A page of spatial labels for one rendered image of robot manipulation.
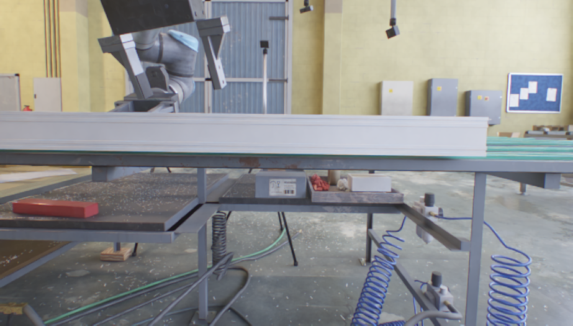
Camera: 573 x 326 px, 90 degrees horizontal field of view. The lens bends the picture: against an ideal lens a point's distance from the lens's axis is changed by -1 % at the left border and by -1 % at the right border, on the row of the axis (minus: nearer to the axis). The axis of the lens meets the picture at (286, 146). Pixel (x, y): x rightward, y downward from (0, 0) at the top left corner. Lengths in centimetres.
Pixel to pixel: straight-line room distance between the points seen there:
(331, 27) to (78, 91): 604
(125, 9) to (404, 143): 49
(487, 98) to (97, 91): 938
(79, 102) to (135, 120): 778
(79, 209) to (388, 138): 103
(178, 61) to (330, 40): 620
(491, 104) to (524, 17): 227
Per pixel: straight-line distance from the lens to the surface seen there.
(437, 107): 773
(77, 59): 846
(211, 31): 46
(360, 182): 133
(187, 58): 97
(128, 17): 50
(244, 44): 738
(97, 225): 118
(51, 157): 74
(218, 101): 727
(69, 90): 848
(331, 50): 698
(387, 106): 729
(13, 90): 986
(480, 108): 824
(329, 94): 680
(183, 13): 46
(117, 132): 61
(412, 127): 56
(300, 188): 131
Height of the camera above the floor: 91
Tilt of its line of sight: 4 degrees down
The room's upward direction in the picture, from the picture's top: 1 degrees clockwise
